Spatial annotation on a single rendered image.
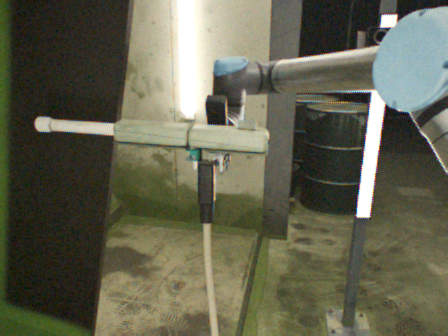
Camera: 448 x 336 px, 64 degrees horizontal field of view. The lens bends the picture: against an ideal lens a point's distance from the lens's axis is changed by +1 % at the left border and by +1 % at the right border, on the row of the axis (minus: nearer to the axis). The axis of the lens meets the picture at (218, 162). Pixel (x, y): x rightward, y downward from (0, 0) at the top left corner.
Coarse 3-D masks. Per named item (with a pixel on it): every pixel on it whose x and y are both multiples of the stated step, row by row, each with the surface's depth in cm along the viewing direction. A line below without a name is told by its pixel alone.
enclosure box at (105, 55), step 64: (0, 0) 82; (64, 0) 79; (128, 0) 76; (0, 64) 86; (64, 64) 83; (0, 128) 91; (0, 192) 97; (64, 192) 93; (0, 256) 103; (64, 256) 99; (0, 320) 109; (64, 320) 106
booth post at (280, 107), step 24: (288, 0) 214; (288, 24) 217; (288, 48) 221; (288, 96) 229; (288, 120) 234; (288, 144) 238; (288, 168) 243; (264, 192) 252; (288, 192) 248; (264, 216) 257
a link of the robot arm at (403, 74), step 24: (408, 24) 42; (432, 24) 39; (384, 48) 45; (408, 48) 42; (432, 48) 39; (384, 72) 45; (408, 72) 42; (432, 72) 39; (384, 96) 45; (408, 96) 42; (432, 96) 39; (432, 120) 41; (432, 144) 43
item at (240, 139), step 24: (48, 120) 75; (120, 120) 73; (144, 120) 73; (240, 120) 68; (120, 144) 72; (144, 144) 71; (168, 144) 70; (192, 144) 69; (216, 144) 68; (240, 144) 67; (264, 144) 66
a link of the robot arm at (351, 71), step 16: (368, 48) 69; (272, 64) 95; (288, 64) 89; (304, 64) 83; (320, 64) 78; (336, 64) 74; (352, 64) 70; (368, 64) 66; (272, 80) 94; (288, 80) 88; (304, 80) 83; (320, 80) 78; (336, 80) 74; (352, 80) 71; (368, 80) 67
